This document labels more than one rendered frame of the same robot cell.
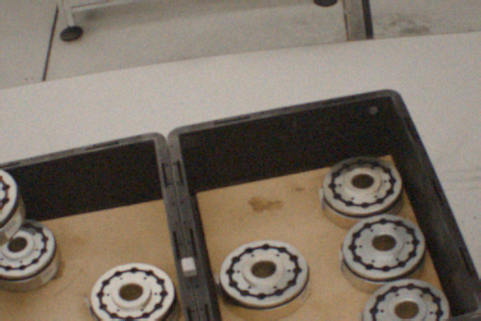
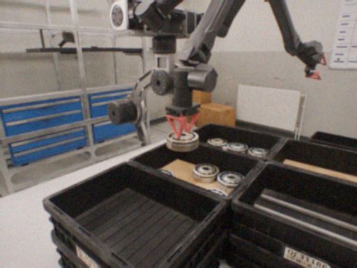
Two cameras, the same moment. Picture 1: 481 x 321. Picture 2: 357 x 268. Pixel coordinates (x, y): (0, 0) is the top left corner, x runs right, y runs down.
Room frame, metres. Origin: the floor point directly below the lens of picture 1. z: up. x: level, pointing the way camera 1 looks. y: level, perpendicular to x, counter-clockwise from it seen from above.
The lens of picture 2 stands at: (0.31, 0.83, 1.29)
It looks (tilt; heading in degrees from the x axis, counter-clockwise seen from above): 20 degrees down; 311
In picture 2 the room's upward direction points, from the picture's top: straight up
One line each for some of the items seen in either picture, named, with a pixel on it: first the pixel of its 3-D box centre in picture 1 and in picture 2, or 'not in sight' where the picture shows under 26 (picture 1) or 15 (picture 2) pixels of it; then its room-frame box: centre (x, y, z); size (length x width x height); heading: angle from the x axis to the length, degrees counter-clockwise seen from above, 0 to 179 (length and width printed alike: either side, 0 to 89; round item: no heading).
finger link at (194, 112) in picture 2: not in sight; (185, 120); (0.75, 0.28, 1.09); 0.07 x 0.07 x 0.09; 2
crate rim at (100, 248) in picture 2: not in sight; (133, 204); (0.73, 0.52, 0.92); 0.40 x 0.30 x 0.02; 4
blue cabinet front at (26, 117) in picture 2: not in sight; (49, 128); (2.64, 0.05, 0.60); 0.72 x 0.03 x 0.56; 88
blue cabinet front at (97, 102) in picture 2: not in sight; (118, 113); (2.61, -0.75, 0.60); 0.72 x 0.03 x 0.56; 88
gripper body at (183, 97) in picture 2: not in sight; (183, 98); (0.75, 0.29, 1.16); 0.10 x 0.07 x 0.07; 92
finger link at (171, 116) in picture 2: not in sight; (180, 122); (0.75, 0.30, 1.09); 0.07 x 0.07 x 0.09; 2
